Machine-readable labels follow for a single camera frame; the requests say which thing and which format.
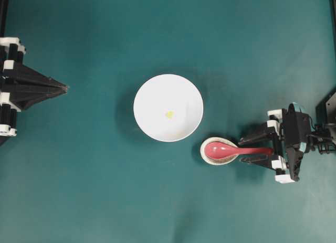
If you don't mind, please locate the black left frame rail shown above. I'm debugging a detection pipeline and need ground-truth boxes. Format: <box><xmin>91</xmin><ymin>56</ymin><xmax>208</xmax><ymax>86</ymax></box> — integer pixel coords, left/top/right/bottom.
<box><xmin>0</xmin><ymin>0</ymin><xmax>9</xmax><ymax>37</ymax></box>

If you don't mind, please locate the speckled teardrop spoon rest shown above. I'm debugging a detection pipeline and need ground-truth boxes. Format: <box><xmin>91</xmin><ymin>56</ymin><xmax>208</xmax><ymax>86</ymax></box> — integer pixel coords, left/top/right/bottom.
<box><xmin>200</xmin><ymin>137</ymin><xmax>238</xmax><ymax>165</ymax></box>

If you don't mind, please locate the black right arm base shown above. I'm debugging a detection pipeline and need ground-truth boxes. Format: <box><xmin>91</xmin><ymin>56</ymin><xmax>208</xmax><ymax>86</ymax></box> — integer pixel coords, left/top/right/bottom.
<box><xmin>316</xmin><ymin>89</ymin><xmax>335</xmax><ymax>124</ymax></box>

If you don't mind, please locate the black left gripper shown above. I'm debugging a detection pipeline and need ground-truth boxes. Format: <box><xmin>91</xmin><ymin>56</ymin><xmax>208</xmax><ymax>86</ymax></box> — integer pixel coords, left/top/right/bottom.
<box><xmin>1</xmin><ymin>37</ymin><xmax>68</xmax><ymax>137</ymax></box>

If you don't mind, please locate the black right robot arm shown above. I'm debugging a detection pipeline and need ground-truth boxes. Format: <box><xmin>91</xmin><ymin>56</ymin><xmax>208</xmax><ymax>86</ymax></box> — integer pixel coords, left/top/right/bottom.
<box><xmin>238</xmin><ymin>102</ymin><xmax>335</xmax><ymax>184</ymax></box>

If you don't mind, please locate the green table mat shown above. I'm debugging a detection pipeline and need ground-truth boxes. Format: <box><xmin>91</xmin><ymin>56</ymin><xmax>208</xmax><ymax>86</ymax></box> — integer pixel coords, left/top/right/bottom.
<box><xmin>1</xmin><ymin>0</ymin><xmax>335</xmax><ymax>242</ymax></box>

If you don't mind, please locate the white round bowl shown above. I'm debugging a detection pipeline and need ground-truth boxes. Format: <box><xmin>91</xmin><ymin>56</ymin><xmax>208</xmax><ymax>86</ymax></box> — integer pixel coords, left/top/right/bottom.
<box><xmin>133</xmin><ymin>74</ymin><xmax>204</xmax><ymax>142</ymax></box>

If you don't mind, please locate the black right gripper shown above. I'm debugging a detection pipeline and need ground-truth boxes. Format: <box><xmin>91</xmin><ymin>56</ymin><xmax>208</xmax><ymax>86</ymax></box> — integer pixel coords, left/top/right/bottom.
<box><xmin>238</xmin><ymin>103</ymin><xmax>307</xmax><ymax>183</ymax></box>

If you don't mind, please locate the black right frame rail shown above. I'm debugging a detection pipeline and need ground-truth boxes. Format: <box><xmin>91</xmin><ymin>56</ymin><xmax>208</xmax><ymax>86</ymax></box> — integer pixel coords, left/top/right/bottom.
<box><xmin>329</xmin><ymin>0</ymin><xmax>336</xmax><ymax>26</ymax></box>

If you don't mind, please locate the black frame rail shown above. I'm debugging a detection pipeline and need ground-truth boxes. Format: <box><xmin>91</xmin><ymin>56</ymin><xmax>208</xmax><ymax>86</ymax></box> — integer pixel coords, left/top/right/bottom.
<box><xmin>329</xmin><ymin>0</ymin><xmax>336</xmax><ymax>26</ymax></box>
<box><xmin>0</xmin><ymin>0</ymin><xmax>9</xmax><ymax>37</ymax></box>

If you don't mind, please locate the red plastic spoon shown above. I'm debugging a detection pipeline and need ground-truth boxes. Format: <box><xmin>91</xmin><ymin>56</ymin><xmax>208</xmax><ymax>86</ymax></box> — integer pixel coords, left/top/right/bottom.
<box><xmin>205</xmin><ymin>142</ymin><xmax>274</xmax><ymax>160</ymax></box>

